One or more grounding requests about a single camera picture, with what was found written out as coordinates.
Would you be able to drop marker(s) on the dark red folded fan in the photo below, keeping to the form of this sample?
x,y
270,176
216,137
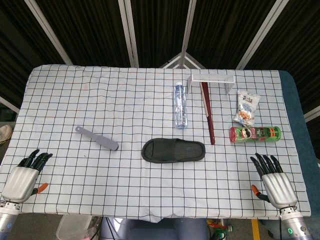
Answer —
x,y
208,115

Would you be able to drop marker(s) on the white metal rack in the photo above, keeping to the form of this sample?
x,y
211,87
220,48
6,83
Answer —
x,y
212,78

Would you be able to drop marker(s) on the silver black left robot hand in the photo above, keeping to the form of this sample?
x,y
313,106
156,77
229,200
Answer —
x,y
20,181

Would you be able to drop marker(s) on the grey brush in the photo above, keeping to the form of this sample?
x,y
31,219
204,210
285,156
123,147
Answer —
x,y
100,139

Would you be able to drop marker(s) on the blue padded table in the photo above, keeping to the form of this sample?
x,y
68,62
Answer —
x,y
300,112

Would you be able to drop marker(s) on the white triangular frame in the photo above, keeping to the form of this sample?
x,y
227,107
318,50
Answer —
x,y
186,58

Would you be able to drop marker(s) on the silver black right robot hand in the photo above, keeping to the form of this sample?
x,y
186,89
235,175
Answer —
x,y
278,186

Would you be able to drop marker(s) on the clear plastic water bottle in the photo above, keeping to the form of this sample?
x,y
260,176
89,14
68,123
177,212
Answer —
x,y
180,107

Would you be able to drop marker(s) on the white snack bag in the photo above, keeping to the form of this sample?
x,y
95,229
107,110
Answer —
x,y
246,107

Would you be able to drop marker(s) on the white metal frame post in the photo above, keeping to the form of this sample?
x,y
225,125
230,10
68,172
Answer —
x,y
187,27
47,30
128,32
260,35

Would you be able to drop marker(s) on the green chips can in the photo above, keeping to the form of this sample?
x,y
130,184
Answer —
x,y
255,135

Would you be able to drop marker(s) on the black slipper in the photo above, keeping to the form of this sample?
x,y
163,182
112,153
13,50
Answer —
x,y
175,150

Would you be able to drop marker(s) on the clear plastic box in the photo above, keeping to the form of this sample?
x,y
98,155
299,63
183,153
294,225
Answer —
x,y
72,227

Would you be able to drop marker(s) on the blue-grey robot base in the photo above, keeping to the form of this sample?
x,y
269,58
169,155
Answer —
x,y
155,230

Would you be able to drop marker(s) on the white checked tablecloth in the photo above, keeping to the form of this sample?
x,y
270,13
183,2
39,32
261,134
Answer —
x,y
112,100

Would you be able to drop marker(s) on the green bottle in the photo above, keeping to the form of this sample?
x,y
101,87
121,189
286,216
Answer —
x,y
221,231

